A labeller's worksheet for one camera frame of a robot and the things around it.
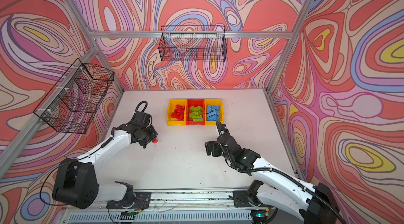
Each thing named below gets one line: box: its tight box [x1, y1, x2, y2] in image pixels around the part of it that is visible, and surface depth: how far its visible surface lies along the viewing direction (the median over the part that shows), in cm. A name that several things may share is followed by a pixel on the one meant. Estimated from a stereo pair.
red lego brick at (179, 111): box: [172, 108, 185, 115], surface depth 103 cm
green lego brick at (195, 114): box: [188, 111, 203, 119], surface depth 103 cm
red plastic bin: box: [185, 99, 205, 126], surface depth 101 cm
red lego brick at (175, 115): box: [170, 112, 180, 119], surface depth 103 cm
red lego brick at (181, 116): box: [177, 113, 185, 122], surface depth 103 cm
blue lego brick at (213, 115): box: [207, 110, 220, 120], surface depth 101 cm
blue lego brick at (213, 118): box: [206, 114, 220, 121], surface depth 101 cm
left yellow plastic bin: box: [166, 99, 187, 126], surface depth 104 cm
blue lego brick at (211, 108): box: [207, 104, 220, 114], surface depth 107 cm
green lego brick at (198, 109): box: [189, 105, 203, 112], surface depth 107 cm
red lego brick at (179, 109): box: [174, 104, 186, 114], surface depth 103 cm
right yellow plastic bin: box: [204, 98, 225, 126], surface depth 103 cm
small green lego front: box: [192, 116, 203, 122], surface depth 103 cm
